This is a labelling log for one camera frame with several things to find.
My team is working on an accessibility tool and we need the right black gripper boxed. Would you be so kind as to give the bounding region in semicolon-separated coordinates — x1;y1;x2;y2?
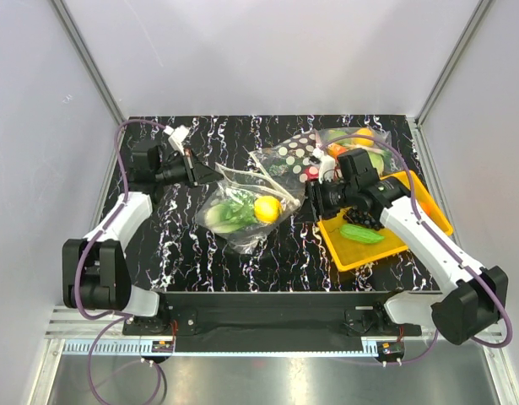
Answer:
293;176;358;224

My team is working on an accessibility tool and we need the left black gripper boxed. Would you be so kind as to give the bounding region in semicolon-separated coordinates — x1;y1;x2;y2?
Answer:
155;148;224;189

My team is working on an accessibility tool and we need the green fake bok choy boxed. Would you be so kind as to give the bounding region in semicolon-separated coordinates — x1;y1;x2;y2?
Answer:
204;197;258;234

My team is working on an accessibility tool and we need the clear zip bag with mushroom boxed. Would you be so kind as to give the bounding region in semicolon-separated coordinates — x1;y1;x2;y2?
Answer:
249;130;319;200

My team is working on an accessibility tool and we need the clear zip bag with lemon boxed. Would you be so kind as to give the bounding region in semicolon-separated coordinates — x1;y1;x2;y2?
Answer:
195;164;305;254

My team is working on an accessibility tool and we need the yellow fake lemon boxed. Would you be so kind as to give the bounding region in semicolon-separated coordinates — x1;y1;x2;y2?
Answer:
253;196;282;224

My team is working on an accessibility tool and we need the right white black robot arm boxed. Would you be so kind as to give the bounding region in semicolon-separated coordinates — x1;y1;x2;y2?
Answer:
305;149;513;347

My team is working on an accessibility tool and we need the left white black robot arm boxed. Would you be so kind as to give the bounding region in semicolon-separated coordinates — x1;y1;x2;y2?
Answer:
62;141;223;334

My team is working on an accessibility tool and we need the black fake grape bunch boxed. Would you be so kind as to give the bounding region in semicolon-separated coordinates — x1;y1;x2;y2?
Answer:
343;208;383;230

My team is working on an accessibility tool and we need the green fake bitter gourd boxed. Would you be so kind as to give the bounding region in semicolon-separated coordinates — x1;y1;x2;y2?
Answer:
339;224;385;245

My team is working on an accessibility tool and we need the clear bag of fake fruit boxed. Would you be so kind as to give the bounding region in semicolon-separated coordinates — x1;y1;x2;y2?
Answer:
317;127;401;176

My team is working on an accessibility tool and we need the black marble pattern mat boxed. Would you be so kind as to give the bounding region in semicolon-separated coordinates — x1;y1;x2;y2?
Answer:
89;115;475;307

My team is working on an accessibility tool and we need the right small connector board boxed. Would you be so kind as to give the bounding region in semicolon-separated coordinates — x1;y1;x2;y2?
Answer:
378;342;405;359

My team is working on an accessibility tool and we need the small connector board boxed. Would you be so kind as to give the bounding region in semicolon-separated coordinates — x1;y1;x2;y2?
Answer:
152;338;175;353
378;342;405;359

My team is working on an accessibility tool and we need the left small connector board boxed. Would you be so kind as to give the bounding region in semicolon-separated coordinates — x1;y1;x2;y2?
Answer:
152;338;175;353

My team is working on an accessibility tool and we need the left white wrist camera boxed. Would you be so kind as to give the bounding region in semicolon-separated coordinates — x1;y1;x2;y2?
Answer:
164;125;190;154

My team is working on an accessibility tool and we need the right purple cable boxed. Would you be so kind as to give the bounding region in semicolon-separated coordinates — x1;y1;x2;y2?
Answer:
322;132;514;365

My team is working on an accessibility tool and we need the purple cable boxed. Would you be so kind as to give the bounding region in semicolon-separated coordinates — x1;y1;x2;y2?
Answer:
73;118;176;402
322;132;514;365

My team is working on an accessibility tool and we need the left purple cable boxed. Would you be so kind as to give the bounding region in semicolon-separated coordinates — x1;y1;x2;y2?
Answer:
73;118;176;402

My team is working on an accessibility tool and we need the slotted white cable duct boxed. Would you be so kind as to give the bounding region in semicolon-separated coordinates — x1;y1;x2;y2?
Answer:
63;337;379;358

